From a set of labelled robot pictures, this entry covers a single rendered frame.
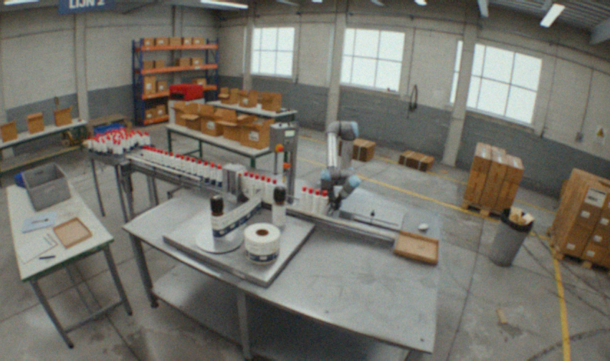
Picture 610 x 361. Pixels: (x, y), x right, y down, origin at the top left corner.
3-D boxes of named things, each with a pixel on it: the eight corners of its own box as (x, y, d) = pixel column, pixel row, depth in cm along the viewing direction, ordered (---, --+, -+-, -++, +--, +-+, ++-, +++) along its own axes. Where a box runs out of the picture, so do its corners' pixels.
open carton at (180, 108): (168, 124, 478) (168, 103, 463) (188, 120, 512) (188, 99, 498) (180, 128, 459) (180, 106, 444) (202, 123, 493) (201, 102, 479)
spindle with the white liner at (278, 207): (269, 228, 198) (269, 188, 186) (275, 222, 205) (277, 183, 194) (281, 232, 195) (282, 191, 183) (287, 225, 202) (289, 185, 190)
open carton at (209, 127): (195, 134, 430) (194, 109, 415) (217, 128, 465) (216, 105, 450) (211, 139, 412) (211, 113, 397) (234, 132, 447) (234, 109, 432)
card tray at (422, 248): (393, 253, 188) (395, 248, 187) (398, 234, 210) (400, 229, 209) (436, 264, 178) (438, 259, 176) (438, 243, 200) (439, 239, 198)
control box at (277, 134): (268, 150, 221) (269, 124, 213) (289, 147, 229) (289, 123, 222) (274, 153, 213) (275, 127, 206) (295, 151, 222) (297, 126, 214)
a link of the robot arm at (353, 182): (360, 177, 198) (362, 185, 192) (351, 188, 204) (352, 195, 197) (351, 172, 196) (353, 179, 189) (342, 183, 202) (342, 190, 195)
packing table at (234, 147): (167, 167, 504) (163, 125, 473) (201, 157, 565) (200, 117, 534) (253, 210, 392) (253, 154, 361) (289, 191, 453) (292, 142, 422)
